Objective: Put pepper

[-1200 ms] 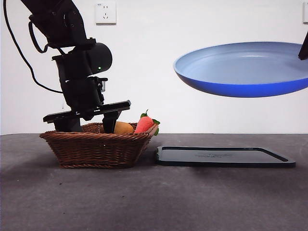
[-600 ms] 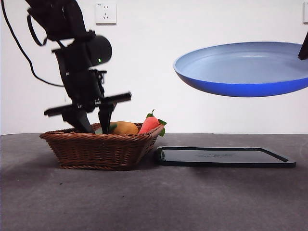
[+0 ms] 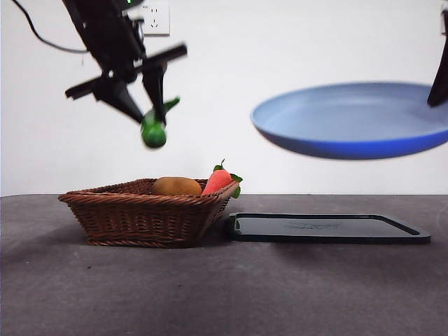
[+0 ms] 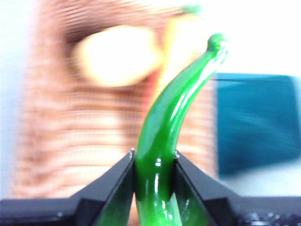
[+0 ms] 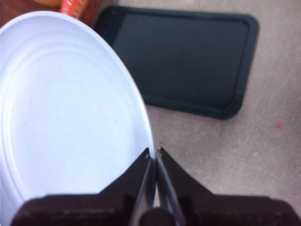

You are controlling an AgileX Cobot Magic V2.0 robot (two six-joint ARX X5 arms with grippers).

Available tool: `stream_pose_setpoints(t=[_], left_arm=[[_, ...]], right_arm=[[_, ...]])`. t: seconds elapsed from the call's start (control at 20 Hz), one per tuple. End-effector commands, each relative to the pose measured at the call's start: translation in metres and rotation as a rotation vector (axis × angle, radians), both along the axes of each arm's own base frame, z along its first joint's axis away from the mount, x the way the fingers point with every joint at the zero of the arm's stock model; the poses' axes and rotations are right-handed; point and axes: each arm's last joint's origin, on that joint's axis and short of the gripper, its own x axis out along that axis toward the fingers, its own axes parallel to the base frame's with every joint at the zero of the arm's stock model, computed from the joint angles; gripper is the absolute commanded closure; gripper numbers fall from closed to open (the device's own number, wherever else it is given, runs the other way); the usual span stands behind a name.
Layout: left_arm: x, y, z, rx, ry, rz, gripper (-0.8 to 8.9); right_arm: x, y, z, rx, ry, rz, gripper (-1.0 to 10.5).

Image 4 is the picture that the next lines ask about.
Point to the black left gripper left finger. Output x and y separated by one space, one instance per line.
101 202

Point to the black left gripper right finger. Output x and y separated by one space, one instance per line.
211 204

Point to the green chili pepper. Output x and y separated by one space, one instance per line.
160 131

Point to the brown wicker basket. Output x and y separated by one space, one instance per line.
70 141

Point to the black rectangular tray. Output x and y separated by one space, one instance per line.
254 122

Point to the yellow-brown potato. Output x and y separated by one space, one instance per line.
117 56

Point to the orange toy carrot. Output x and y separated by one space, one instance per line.
176 42

